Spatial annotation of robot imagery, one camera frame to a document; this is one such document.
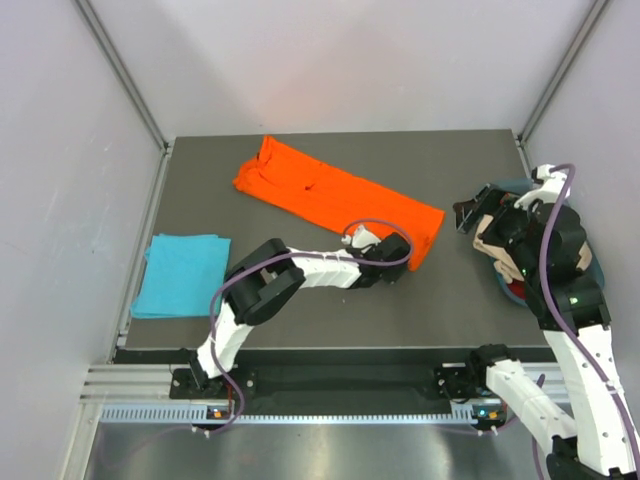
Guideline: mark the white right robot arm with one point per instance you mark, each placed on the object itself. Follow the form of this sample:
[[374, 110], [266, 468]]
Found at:
[[598, 438]]

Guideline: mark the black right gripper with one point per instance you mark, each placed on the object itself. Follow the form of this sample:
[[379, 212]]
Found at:
[[489, 200]]

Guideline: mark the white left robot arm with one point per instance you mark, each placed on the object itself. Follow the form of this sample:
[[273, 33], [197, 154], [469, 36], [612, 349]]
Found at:
[[259, 286]]

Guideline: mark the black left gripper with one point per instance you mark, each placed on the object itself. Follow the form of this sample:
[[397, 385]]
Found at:
[[396, 271]]

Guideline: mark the dark red t-shirt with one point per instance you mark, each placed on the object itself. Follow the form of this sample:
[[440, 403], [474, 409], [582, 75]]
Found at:
[[516, 288]]

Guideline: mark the blue plastic laundry basket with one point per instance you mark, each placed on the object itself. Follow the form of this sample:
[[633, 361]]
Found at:
[[543, 236]]

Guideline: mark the folded light blue t-shirt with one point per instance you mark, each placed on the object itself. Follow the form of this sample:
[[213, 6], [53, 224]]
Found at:
[[181, 276]]

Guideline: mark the beige t-shirt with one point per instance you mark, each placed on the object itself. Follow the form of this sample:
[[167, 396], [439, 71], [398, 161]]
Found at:
[[503, 263]]

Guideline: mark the grey slotted cable duct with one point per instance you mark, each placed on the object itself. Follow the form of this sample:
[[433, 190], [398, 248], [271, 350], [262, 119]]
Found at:
[[203, 414]]

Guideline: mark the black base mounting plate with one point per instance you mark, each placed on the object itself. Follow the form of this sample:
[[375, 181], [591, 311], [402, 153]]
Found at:
[[337, 389]]

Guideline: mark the orange t-shirt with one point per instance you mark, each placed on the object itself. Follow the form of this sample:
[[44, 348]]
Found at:
[[333, 198]]

